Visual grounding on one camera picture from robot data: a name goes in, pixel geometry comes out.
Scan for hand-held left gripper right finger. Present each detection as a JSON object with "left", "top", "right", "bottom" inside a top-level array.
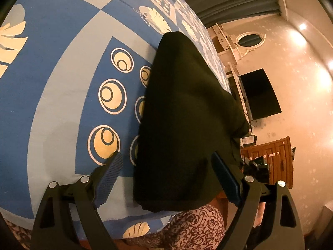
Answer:
[{"left": 211, "top": 151, "right": 305, "bottom": 250}]

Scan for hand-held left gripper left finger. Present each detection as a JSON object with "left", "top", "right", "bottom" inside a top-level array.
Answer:
[{"left": 31, "top": 151, "right": 124, "bottom": 250}]

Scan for white television console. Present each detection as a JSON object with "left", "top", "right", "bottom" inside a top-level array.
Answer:
[{"left": 226, "top": 62, "right": 254, "bottom": 121}]

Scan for blue patterned bed sheet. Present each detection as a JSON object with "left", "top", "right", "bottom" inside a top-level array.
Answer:
[{"left": 0, "top": 0, "right": 235, "bottom": 240}]

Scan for black pants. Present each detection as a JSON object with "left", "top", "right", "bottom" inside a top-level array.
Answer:
[{"left": 133, "top": 31, "right": 250, "bottom": 213}]

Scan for oval vanity mirror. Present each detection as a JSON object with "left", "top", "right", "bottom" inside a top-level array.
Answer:
[{"left": 235, "top": 31, "right": 266, "bottom": 58}]

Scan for black television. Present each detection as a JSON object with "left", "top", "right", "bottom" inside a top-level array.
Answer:
[{"left": 238, "top": 68, "right": 282, "bottom": 121}]

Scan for wooden cabinet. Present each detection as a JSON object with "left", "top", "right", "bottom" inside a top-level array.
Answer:
[{"left": 241, "top": 135, "right": 293, "bottom": 188}]

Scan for white vanity table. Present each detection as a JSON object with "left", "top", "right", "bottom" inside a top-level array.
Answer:
[{"left": 212, "top": 23, "right": 244, "bottom": 65}]

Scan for person's patterned trouser leg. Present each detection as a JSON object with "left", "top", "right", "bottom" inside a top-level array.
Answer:
[{"left": 125, "top": 204, "right": 225, "bottom": 250}]

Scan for small white router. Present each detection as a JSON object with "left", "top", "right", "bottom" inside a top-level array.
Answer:
[{"left": 241, "top": 135, "right": 258, "bottom": 146}]

